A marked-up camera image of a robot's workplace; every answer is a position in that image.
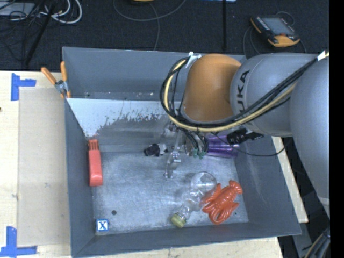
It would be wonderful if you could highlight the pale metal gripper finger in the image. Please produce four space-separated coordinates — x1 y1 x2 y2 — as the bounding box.
168 153 183 179
163 152 175 178

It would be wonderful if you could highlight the black and white toy animal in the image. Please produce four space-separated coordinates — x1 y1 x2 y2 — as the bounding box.
143 142 169 157

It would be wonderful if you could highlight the grey metal bin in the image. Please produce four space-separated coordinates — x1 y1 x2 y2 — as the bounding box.
61 46 303 258

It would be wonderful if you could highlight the clear glass bottle yellow cap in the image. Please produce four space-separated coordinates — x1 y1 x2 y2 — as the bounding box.
171 171 218 228

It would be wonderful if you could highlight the purple plastic bottle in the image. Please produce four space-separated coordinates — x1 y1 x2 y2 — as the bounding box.
206 134 240 159

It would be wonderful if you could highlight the orange toy lobster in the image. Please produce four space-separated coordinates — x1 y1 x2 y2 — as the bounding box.
201 180 243 225

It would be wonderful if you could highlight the orange-red plastic brush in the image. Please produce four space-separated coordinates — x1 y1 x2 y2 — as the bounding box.
88 139 104 187

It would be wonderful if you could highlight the white block blue letter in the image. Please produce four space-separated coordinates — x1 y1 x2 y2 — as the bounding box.
94 219 110 234

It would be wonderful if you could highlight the pale brown cardboard board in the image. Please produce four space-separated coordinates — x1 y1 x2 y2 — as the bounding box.
16 87 71 247

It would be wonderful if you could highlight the black cylinder on white bracket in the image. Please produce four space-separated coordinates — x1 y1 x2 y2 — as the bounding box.
226 128 264 145

